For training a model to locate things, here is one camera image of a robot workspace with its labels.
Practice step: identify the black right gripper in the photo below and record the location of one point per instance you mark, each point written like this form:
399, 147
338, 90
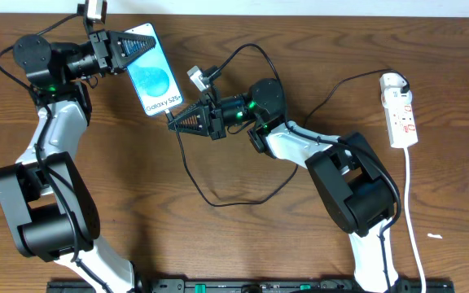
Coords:
214, 118

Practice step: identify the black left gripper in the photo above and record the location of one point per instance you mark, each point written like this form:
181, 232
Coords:
101, 50

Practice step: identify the blue Galaxy smartphone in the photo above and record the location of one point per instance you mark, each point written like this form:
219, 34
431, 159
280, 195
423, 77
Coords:
152, 76

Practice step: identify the white power strip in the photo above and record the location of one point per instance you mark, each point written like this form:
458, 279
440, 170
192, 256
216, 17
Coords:
396, 98

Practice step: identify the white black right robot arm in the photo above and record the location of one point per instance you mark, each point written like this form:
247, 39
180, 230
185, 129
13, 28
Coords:
358, 194

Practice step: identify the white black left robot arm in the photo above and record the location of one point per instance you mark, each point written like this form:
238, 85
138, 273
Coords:
47, 206

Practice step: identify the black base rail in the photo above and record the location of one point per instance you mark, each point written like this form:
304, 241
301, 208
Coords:
202, 286

